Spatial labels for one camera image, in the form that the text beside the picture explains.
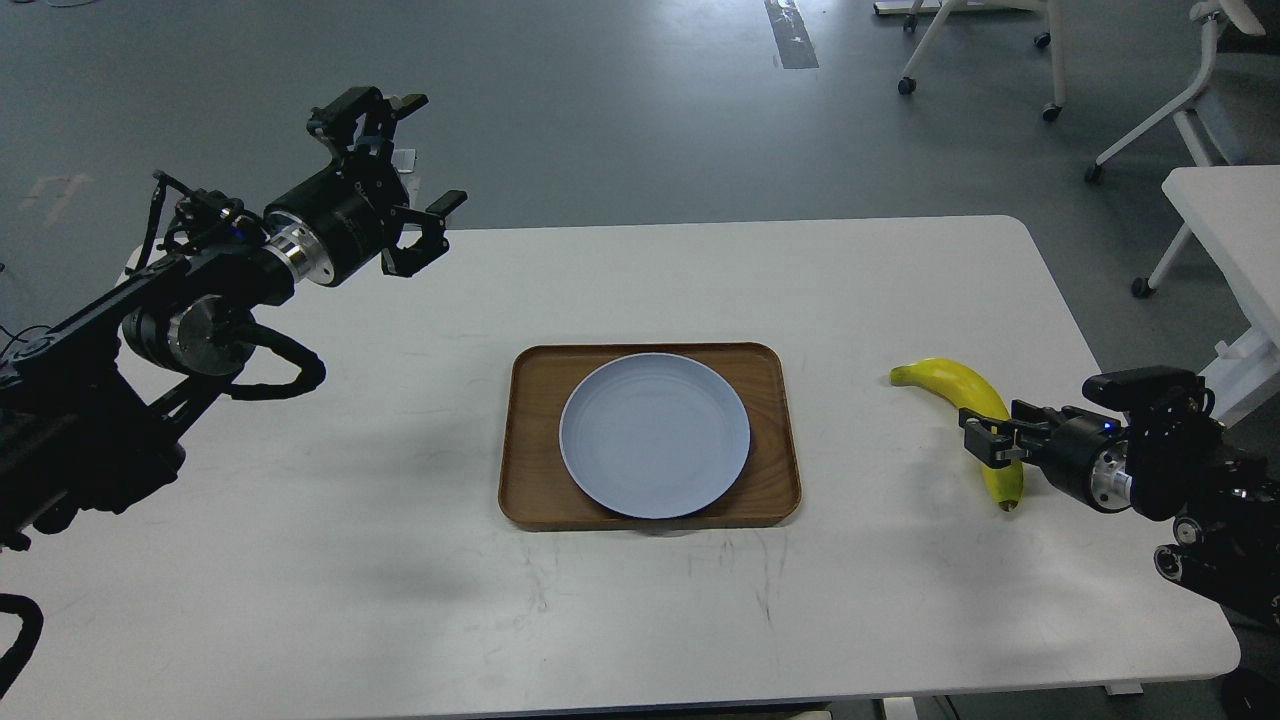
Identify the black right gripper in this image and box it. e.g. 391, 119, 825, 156
960, 398, 1133, 514

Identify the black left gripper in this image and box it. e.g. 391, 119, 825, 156
264, 86, 468, 287

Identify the yellow banana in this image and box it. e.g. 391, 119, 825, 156
890, 357, 1024, 512

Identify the light blue plate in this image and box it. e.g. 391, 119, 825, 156
558, 352, 751, 520

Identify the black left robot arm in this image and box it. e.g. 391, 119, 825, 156
1, 86, 467, 551

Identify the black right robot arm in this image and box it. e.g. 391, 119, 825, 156
957, 366, 1279, 626

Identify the white side table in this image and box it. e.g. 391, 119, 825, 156
1162, 165, 1279, 427

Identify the brown wooden tray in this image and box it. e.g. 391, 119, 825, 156
497, 342, 801, 532

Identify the white office chair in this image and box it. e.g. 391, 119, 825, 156
1084, 1, 1277, 184

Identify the white chair base with wheels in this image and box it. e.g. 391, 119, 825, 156
872, 1, 1068, 126

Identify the grey floor tape strip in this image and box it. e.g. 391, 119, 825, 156
763, 0, 820, 70

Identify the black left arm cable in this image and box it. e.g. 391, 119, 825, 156
221, 322, 326, 401

